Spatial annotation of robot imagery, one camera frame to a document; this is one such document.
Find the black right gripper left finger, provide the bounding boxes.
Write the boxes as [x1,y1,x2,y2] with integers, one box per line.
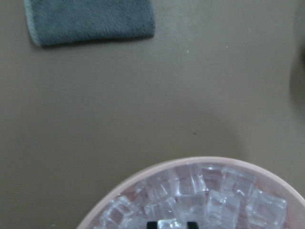
[146,221,157,229]

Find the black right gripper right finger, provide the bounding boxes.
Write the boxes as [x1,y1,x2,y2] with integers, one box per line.
[187,221,199,229]

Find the clear ice cubes pile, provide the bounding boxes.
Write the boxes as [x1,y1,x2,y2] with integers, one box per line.
[98,163,287,229]

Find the pink bowl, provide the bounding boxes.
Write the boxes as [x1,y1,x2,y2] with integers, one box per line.
[77,156,305,229]

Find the grey folded cloth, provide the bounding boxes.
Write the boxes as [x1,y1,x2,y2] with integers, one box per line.
[24,0,155,46]

